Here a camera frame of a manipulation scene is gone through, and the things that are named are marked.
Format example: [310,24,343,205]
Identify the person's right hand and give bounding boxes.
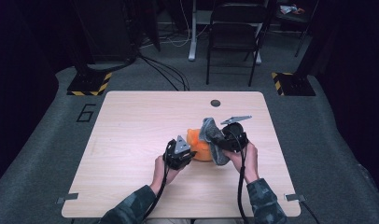
[222,141,260,185]

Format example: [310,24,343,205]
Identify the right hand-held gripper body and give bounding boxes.
[220,115,253,153]

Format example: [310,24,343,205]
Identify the black floor cables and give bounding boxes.
[137,52,190,91]

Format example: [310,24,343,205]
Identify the orange plush toy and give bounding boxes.
[186,128,214,162]

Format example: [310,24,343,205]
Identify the dark cabinet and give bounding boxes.
[74,0,139,63]

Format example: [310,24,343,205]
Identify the right hand-held gripper cable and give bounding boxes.
[231,130,251,224]

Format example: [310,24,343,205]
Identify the left hand-held gripper cable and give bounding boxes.
[142,139,176,222]

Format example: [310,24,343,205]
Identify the black stand with striped base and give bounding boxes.
[66,0,113,97]
[271,0,319,97]

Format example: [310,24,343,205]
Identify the grey fluffy towel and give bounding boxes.
[199,117,232,166]

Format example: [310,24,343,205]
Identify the black side table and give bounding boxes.
[275,0,319,59]

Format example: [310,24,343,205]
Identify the hand-held gripper cable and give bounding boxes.
[231,130,251,224]
[142,139,176,222]

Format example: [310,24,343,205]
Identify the black folding chair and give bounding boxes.
[205,2,270,88]

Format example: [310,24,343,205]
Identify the thin black cable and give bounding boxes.
[299,200,321,224]

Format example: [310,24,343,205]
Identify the person's left hand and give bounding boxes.
[150,154,182,194]

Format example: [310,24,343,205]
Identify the small colourful clutter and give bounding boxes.
[279,4,305,16]

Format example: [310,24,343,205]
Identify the white floor cables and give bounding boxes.
[140,0,209,49]

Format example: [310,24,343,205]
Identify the grey tape piece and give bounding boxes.
[56,192,79,204]
[285,193,306,203]

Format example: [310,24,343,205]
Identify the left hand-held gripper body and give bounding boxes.
[162,134,196,171]

